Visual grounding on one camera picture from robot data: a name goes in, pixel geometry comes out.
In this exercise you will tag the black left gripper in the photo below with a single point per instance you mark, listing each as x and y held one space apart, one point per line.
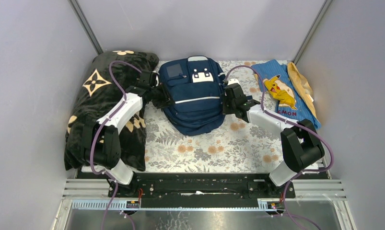
162 97

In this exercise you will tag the yellow snack bag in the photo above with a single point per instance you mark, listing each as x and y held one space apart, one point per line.
301 86

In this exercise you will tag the blue pikachu cloth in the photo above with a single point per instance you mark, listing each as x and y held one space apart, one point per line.
276 80

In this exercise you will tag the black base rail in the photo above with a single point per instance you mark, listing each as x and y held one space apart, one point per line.
201 190

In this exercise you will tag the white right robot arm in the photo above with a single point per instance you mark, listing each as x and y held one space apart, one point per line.
300 145

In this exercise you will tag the black floral blanket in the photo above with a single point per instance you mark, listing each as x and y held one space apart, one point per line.
99 93

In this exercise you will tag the floral table mat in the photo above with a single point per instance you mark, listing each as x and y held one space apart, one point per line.
151 143

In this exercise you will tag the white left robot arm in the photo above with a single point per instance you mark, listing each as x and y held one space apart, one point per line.
100 145

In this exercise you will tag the navy blue backpack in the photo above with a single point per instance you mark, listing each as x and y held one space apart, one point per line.
196 87

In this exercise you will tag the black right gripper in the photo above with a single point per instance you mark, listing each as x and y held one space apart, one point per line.
226 110

